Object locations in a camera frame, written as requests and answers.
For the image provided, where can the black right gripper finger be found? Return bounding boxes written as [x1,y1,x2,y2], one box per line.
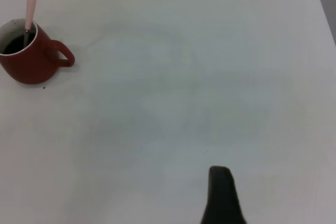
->
[201,166,246,224]

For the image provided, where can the pink handled metal spoon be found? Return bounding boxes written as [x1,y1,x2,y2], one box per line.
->
[23,0,37,49]

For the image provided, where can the dark coffee liquid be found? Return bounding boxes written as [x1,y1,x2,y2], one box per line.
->
[2,34,36,55]

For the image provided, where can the red ceramic mug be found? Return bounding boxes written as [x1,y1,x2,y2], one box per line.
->
[0,18,76,85]

